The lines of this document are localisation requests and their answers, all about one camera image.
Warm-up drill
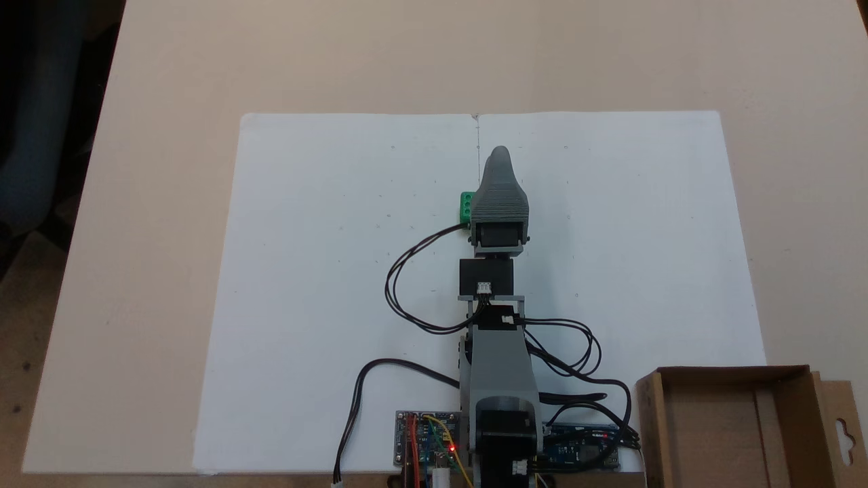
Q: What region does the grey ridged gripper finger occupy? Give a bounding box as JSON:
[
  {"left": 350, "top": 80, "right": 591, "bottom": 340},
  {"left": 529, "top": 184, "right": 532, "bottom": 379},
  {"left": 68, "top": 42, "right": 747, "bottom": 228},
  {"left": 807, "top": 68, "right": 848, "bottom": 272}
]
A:
[{"left": 473, "top": 146, "right": 528, "bottom": 204}]

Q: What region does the white paper sheet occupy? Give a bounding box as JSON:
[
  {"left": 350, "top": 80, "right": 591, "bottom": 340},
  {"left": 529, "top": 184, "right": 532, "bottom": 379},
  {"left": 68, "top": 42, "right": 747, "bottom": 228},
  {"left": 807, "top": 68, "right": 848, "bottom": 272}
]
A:
[
  {"left": 193, "top": 113, "right": 481, "bottom": 474},
  {"left": 475, "top": 110, "right": 768, "bottom": 472}
]

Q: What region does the brown cardboard box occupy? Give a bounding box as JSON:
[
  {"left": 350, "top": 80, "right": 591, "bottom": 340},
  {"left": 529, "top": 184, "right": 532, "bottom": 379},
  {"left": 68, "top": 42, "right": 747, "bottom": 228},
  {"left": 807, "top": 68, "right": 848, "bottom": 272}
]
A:
[{"left": 635, "top": 366, "right": 868, "bottom": 488}]

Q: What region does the dark blue chair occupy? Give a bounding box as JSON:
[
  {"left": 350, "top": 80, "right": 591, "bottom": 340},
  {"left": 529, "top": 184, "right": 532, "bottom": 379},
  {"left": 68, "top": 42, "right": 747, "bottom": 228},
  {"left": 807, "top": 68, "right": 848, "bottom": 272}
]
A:
[{"left": 0, "top": 0, "right": 127, "bottom": 238}]

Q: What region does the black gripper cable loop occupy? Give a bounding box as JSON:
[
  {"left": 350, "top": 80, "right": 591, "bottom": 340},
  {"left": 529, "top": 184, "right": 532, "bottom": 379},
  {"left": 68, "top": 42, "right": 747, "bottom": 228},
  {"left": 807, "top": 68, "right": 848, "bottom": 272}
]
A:
[{"left": 384, "top": 224, "right": 475, "bottom": 335}]

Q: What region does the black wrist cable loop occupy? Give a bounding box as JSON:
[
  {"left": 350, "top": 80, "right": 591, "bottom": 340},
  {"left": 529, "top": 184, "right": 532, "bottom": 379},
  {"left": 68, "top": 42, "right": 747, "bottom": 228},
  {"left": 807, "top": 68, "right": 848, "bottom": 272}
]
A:
[{"left": 521, "top": 317, "right": 603, "bottom": 378}]

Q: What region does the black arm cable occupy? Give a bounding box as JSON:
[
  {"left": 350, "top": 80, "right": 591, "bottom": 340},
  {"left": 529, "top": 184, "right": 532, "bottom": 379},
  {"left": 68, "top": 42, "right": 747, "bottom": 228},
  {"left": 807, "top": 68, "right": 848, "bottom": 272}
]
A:
[{"left": 536, "top": 342, "right": 642, "bottom": 449}]

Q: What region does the yellow wire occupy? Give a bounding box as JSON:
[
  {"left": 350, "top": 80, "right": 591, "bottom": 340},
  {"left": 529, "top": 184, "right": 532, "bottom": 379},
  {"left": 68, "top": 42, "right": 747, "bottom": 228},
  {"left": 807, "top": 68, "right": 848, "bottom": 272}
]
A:
[{"left": 424, "top": 415, "right": 474, "bottom": 488}]

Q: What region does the black power cable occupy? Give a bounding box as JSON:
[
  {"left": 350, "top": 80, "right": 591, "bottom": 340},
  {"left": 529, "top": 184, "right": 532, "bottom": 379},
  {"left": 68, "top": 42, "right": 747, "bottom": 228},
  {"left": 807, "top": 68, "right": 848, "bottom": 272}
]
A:
[{"left": 332, "top": 359, "right": 462, "bottom": 486}]

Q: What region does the circuit board with coloured wires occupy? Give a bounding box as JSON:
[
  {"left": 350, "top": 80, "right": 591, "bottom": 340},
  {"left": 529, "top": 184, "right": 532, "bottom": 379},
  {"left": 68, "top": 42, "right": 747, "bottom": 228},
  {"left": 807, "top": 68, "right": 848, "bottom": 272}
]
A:
[{"left": 395, "top": 410, "right": 462, "bottom": 470}]

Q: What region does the red wire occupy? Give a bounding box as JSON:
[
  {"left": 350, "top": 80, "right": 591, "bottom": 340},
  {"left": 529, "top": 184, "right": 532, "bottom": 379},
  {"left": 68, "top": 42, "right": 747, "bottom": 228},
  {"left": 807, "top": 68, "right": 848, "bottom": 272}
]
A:
[{"left": 405, "top": 415, "right": 422, "bottom": 488}]

